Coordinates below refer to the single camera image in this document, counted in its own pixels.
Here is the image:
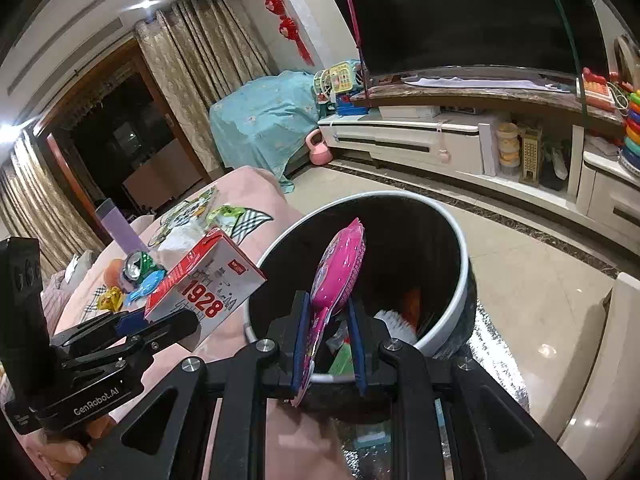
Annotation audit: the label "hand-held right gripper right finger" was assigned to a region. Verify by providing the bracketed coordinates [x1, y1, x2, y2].
[346, 297, 586, 480]

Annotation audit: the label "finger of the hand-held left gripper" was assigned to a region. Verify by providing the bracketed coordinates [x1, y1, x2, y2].
[50, 309, 152, 357]
[61, 307, 199, 386]

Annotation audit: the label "pink cabinet child lock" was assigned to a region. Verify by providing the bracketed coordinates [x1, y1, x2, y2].
[435, 122, 451, 163]

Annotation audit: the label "low cabinet behind door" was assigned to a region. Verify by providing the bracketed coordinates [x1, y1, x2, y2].
[122, 140, 193, 208]

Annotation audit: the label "white plastic bag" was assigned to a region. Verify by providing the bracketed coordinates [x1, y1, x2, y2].
[160, 225, 211, 256]

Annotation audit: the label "red yellow apple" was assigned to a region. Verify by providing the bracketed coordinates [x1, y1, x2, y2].
[102, 259, 131, 286]

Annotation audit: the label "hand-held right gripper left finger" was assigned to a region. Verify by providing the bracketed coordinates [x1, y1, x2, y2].
[62, 290, 316, 480]

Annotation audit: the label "teal cloth covered furniture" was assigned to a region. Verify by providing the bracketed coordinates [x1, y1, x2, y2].
[209, 70, 326, 193]

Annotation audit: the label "yellow green toy phone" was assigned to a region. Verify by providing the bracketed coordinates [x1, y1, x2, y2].
[327, 60, 363, 93]

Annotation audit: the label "black television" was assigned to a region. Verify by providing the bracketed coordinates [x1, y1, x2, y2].
[322, 0, 626, 86]

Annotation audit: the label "beige patterned curtain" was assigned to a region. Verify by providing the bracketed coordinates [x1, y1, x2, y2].
[0, 130, 106, 276]
[135, 0, 273, 126]

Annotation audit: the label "stacked yellow containers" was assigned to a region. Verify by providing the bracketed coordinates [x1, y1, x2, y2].
[495, 122, 523, 176]

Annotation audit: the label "red toy telephone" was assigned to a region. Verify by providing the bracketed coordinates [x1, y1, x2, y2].
[582, 65, 618, 111]

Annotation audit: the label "crushed green can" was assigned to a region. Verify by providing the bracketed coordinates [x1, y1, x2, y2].
[122, 249, 166, 286]

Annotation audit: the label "yellow foil wrapper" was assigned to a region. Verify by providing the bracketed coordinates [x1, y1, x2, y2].
[97, 286, 126, 311]

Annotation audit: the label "pink packet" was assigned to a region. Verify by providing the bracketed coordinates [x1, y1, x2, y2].
[292, 217, 367, 406]

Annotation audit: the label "black trash bin white rim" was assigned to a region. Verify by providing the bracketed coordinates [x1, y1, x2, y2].
[243, 191, 478, 411]

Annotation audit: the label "blue toy register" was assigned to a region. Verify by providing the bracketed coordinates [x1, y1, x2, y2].
[332, 91, 368, 117]

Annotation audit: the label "wooden sliding door frame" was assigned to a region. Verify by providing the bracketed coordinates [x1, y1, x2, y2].
[32, 35, 226, 221]

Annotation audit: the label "marble television stand top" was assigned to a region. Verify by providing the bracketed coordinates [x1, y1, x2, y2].
[367, 67, 626, 126]

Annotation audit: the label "thin pink stick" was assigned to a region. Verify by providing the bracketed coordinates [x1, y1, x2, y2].
[338, 0, 372, 111]

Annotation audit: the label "light blue wrapper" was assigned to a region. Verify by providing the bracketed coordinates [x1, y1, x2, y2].
[122, 270, 167, 306]

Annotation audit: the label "green snack wrapper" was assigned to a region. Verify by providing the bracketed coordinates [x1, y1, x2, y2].
[206, 204, 247, 231]

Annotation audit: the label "person's left hand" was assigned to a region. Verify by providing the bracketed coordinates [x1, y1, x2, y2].
[30, 407, 123, 478]

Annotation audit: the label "red white carton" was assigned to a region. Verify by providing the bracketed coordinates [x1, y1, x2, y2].
[144, 227, 267, 353]

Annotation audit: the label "ferris wheel toy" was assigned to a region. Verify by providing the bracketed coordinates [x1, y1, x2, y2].
[313, 67, 336, 106]

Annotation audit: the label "pink kettlebell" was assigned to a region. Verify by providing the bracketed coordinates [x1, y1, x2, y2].
[307, 129, 333, 165]

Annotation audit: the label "flat white box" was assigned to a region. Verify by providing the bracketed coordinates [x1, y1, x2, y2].
[378, 105, 441, 121]

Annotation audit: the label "purple tumbler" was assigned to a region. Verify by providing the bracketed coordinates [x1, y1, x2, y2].
[95, 199, 143, 256]

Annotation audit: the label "red hanging knot decoration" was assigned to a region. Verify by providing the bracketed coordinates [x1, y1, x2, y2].
[242, 0, 316, 66]

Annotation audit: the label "cream furniture edge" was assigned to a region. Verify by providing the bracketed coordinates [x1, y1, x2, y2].
[557, 272, 640, 471]

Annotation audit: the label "orange red wrapper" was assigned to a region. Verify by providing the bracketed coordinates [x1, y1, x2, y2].
[400, 287, 426, 332]

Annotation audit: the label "white television cabinet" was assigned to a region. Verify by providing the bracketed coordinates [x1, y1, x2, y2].
[318, 105, 640, 246]

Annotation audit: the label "colourful stacking rings toy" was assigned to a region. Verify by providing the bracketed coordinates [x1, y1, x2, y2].
[617, 90, 640, 171]

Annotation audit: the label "small green box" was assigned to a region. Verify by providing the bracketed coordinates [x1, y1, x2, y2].
[327, 347, 356, 376]

